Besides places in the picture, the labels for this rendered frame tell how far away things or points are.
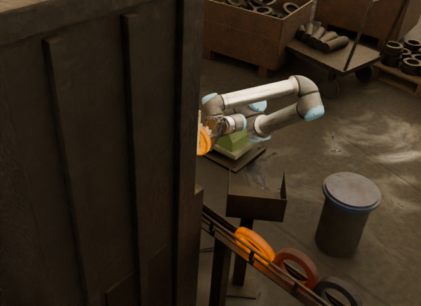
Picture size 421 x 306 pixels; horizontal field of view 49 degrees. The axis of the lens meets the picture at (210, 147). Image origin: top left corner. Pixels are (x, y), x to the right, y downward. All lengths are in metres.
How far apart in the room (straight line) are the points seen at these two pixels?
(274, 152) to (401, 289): 1.36
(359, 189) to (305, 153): 1.00
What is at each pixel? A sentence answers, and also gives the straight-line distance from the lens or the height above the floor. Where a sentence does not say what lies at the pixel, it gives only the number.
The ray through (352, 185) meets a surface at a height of 0.43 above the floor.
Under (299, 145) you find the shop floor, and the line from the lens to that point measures 3.70.
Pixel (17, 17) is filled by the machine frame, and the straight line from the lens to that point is 0.99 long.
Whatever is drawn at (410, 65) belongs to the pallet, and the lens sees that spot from 4.87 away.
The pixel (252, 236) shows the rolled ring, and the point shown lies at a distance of 1.81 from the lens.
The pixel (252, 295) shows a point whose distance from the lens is 2.60.
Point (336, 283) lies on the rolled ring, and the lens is 1.78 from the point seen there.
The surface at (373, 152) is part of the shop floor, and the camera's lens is 3.84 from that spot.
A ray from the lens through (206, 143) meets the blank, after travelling 2.13.
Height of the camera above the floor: 2.08
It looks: 36 degrees down
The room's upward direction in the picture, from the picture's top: 4 degrees clockwise
